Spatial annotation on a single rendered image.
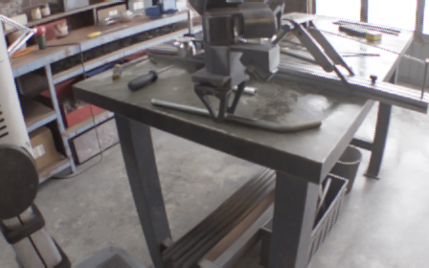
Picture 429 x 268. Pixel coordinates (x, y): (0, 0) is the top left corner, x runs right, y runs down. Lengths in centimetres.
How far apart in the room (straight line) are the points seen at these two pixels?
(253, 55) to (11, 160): 46
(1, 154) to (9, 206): 11
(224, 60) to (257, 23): 9
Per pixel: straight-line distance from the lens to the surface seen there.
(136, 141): 107
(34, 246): 81
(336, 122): 66
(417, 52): 386
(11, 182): 64
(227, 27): 58
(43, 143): 223
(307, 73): 84
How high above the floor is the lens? 117
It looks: 28 degrees down
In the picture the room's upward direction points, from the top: 4 degrees counter-clockwise
